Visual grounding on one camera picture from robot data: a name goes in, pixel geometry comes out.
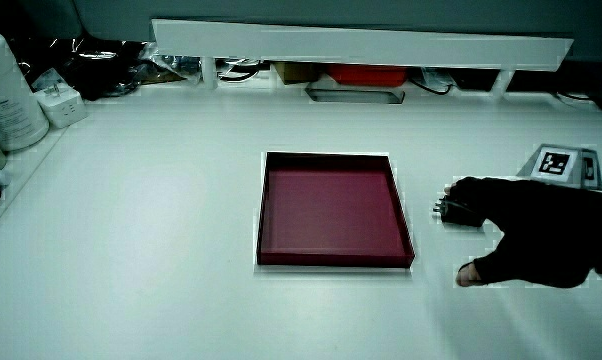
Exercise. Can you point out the person's right hand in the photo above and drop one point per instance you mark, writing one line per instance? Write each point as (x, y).
(531, 225)

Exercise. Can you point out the black charger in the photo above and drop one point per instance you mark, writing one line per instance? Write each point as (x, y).
(456, 214)

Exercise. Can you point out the white desk shelf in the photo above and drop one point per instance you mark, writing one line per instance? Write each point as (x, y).
(361, 47)

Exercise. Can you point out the white desk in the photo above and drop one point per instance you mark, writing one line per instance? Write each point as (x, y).
(131, 250)

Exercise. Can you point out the dark red tray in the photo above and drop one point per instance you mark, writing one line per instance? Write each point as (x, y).
(331, 210)

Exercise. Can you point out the red box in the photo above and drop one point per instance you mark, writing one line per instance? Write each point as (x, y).
(367, 75)

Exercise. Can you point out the brown cardboard box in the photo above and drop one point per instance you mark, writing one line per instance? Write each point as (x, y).
(296, 72)

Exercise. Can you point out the clear plastic bag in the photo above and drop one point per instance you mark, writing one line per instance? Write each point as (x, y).
(173, 65)

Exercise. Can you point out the black plastic bag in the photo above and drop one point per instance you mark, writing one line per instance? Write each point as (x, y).
(96, 70)

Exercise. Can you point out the white power adapter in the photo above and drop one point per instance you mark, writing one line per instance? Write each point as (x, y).
(62, 105)

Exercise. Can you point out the white cylindrical canister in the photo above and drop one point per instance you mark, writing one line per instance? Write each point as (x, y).
(6, 95)

